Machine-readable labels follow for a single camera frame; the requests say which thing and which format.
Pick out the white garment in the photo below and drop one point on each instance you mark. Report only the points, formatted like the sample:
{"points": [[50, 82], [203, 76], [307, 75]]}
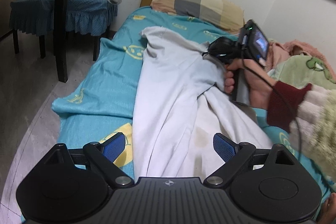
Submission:
{"points": [[178, 98]]}

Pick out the teal printed bed sheet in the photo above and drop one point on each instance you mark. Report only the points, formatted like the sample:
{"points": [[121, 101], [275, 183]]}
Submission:
{"points": [[113, 61]]}

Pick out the blue covered chair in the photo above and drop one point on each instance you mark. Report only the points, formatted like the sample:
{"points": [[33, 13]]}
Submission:
{"points": [[29, 11], [89, 14]]}

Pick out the plaid pillow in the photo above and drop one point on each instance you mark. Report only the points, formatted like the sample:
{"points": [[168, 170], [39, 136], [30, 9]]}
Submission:
{"points": [[199, 1]]}

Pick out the person's right hand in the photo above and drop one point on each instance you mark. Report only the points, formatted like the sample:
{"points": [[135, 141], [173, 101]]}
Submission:
{"points": [[258, 87]]}

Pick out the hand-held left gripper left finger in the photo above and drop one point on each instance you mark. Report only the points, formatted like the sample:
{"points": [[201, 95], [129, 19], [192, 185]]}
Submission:
{"points": [[114, 146]]}

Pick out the pink plush blanket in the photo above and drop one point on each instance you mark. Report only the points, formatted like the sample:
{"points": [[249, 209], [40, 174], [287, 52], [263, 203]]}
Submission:
{"points": [[302, 47]]}

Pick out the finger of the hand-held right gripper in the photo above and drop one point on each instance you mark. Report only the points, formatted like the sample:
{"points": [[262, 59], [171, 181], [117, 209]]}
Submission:
{"points": [[207, 54]]}

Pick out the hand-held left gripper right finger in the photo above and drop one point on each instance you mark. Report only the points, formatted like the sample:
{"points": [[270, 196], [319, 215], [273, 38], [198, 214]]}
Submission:
{"points": [[223, 146]]}

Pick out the person's bare foot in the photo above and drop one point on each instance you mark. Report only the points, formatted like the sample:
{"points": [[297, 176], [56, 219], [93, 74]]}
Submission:
{"points": [[329, 211]]}

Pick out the green plush blanket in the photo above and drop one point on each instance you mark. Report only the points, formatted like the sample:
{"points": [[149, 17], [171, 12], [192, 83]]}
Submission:
{"points": [[296, 66]]}

